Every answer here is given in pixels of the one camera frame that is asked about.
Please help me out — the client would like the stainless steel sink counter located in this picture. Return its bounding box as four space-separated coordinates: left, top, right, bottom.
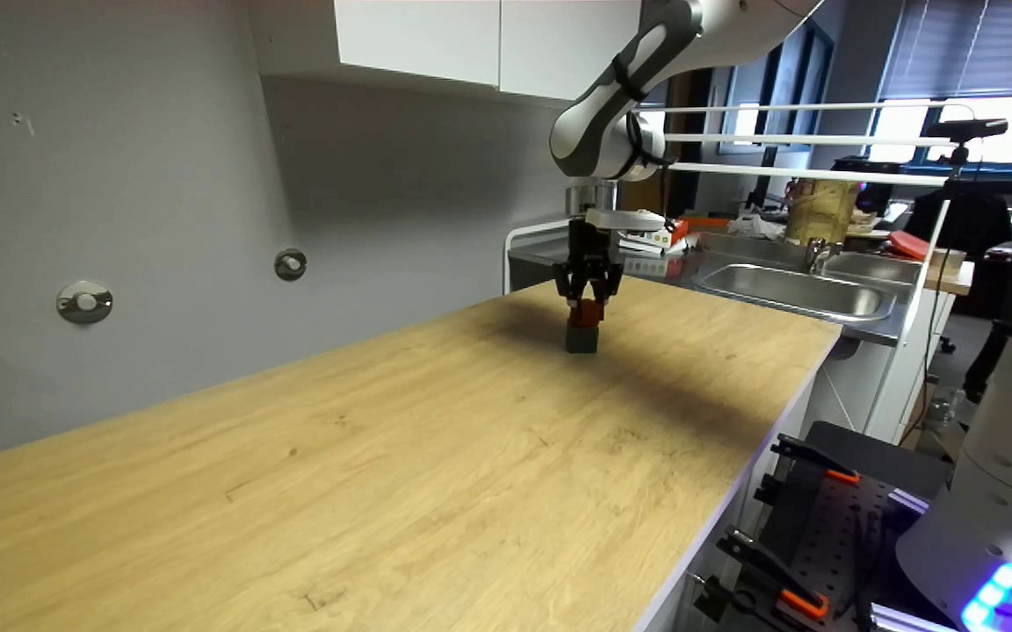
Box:
501 214 954 346

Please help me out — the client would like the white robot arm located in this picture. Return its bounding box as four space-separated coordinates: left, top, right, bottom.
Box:
549 0 823 184

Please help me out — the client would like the black orange clamp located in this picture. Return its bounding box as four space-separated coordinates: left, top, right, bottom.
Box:
697 526 834 632

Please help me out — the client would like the green block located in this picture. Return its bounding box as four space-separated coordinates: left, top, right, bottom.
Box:
564 322 599 356

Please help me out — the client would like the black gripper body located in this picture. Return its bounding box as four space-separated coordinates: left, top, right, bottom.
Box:
563 222 623 291

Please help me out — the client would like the white wall cabinet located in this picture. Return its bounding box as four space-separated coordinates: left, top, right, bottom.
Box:
250 0 647 106

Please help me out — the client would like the black camera on stand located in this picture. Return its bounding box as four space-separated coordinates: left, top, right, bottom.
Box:
922 120 1008 164

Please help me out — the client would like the orange red block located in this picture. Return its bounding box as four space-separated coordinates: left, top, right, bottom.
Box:
571 307 599 326

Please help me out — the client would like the round wall outlet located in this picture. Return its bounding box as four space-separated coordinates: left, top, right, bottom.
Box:
275 250 307 280
55 280 115 326

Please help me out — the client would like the round wall outlet right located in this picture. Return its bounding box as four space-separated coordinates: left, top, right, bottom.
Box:
275 250 307 280

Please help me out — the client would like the round wall outlet left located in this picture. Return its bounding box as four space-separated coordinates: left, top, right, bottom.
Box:
55 280 115 326

